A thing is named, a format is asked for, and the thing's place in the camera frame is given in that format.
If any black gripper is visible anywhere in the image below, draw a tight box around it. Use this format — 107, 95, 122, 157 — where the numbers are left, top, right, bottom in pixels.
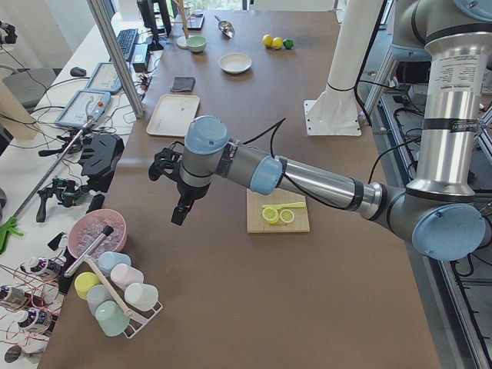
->
148, 141, 190, 225

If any cream round plate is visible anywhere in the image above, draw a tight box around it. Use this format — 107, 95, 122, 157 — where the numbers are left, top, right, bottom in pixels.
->
218, 53, 252, 75

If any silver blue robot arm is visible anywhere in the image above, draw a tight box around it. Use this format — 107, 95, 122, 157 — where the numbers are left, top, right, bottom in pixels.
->
148, 1, 491, 261

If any cream rabbit tray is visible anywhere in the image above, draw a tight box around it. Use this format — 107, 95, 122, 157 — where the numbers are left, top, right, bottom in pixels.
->
146, 94, 200, 137

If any black metal muddler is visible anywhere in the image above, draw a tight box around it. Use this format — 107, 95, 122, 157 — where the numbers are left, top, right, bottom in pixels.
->
63, 225, 114, 278

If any pink cup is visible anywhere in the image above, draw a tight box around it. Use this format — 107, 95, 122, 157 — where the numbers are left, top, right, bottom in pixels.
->
110, 263, 145, 291

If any light blue cup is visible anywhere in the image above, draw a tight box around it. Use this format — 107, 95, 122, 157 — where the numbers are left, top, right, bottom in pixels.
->
98, 251, 131, 276

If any white cup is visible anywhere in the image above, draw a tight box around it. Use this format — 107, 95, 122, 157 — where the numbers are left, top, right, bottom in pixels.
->
125, 283, 158, 311

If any bamboo cutting board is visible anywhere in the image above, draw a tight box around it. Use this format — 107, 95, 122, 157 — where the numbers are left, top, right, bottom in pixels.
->
246, 189, 310, 234

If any pink bowl with ice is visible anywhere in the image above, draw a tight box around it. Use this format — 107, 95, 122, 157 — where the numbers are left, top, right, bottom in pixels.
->
68, 209, 127, 259

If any yellow plastic knife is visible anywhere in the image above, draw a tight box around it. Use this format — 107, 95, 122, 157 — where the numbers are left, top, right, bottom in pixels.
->
261, 201, 307, 210

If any yellow cup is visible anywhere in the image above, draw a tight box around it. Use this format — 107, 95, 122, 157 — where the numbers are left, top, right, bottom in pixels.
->
75, 271, 101, 300

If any white cup rack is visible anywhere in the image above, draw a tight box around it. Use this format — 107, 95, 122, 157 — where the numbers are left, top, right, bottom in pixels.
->
85, 257, 164, 339

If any grey folded cloth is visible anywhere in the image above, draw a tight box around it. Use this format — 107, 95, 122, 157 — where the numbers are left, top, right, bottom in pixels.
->
171, 76, 195, 92

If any mint green cup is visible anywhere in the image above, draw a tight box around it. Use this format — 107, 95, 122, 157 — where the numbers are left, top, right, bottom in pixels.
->
95, 301, 130, 337

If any blue teach pendant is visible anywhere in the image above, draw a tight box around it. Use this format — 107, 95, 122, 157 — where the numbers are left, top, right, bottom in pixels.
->
85, 62, 122, 95
55, 89, 111, 128

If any black computer mouse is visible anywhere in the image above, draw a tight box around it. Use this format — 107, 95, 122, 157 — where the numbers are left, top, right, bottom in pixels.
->
70, 67, 87, 77

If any black keyboard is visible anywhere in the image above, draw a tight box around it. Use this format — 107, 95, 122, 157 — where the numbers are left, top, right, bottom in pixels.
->
117, 28, 138, 62

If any metal scoop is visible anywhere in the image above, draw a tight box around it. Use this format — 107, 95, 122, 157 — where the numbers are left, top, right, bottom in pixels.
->
214, 15, 235, 38

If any whole yellow lemon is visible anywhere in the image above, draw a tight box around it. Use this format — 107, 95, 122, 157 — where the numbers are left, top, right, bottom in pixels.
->
271, 37, 284, 50
262, 34, 274, 48

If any green lime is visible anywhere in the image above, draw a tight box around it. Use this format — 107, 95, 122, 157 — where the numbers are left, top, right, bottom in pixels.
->
283, 38, 294, 50

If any aluminium frame post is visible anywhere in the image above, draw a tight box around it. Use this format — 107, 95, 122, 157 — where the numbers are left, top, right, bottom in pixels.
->
87, 0, 145, 118

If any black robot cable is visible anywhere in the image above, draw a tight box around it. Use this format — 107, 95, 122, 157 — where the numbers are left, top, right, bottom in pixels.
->
238, 117, 347, 211

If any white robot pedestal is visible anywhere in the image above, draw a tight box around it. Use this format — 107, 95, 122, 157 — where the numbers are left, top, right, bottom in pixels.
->
304, 0, 386, 136

